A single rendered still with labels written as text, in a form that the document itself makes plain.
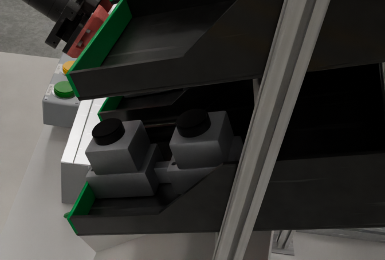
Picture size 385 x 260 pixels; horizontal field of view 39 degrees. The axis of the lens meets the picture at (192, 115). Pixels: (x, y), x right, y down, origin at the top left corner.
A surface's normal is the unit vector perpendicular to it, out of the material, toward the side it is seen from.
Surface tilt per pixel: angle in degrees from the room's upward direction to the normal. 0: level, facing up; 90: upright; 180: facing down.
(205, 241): 45
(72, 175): 90
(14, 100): 0
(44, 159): 0
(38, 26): 0
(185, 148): 90
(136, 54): 25
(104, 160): 90
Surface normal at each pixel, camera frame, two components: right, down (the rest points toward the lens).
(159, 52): -0.28, -0.80
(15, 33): 0.14, -0.76
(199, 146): -0.22, 0.60
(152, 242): -0.59, -0.71
